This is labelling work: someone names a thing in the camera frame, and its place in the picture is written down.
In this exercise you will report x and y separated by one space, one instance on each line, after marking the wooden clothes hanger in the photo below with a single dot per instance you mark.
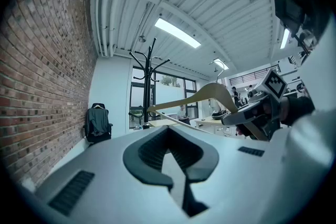
210 93

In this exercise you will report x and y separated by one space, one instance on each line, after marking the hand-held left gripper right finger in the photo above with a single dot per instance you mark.
202 165

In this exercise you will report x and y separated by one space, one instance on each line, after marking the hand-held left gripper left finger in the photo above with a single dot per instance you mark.
132 162

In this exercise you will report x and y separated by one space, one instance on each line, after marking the long ceiling light panel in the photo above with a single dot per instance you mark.
177 32

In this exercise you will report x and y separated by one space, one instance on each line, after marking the white ceiling pipes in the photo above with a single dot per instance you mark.
105 8

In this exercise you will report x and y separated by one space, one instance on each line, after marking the black metal coat rack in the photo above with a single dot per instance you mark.
147 78

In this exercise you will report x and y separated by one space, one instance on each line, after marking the black head-worn camera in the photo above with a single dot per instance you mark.
287 9

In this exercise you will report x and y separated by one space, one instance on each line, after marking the person's white shirt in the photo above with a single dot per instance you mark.
315 139

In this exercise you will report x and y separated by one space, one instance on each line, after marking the small ceiling light panel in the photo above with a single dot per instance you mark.
221 63

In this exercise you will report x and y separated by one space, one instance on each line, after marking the round pendant lamp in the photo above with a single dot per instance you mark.
141 39

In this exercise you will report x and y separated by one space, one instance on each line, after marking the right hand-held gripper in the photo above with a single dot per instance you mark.
267 102

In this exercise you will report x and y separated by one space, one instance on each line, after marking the black framed window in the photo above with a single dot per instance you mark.
170 97

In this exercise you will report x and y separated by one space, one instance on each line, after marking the grey garment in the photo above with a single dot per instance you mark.
97 119

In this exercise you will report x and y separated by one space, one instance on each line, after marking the black office chair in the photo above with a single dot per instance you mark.
97 136

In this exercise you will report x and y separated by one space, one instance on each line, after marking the light wooden table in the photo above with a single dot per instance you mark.
210 122
160 122

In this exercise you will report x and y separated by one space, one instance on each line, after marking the narrow ceiling light panel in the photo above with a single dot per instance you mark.
284 38

